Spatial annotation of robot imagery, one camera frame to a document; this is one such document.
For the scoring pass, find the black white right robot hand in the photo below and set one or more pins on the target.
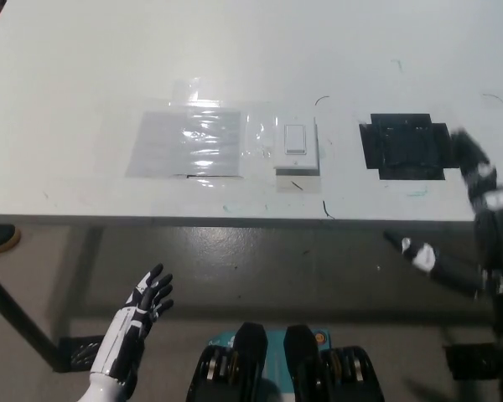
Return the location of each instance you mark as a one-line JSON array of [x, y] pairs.
[[496, 247]]

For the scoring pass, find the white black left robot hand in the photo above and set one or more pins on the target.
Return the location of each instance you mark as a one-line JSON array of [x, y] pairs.
[[126, 331]]

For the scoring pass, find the black table foot plate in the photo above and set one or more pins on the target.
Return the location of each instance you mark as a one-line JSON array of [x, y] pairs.
[[469, 362], [79, 354]]

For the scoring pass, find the grey upright table leg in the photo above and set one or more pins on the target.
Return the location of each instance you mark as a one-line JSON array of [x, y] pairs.
[[84, 285]]

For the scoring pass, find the black tape patch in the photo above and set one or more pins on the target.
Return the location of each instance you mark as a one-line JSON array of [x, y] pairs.
[[406, 146]]

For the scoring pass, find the clear plastic film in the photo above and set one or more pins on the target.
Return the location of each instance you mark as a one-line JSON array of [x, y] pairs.
[[257, 134]]

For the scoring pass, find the clear tape strip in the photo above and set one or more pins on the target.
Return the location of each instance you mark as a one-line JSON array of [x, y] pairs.
[[193, 92]]

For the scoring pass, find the white wall light switch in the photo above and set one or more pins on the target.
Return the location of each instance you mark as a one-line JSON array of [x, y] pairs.
[[295, 146]]

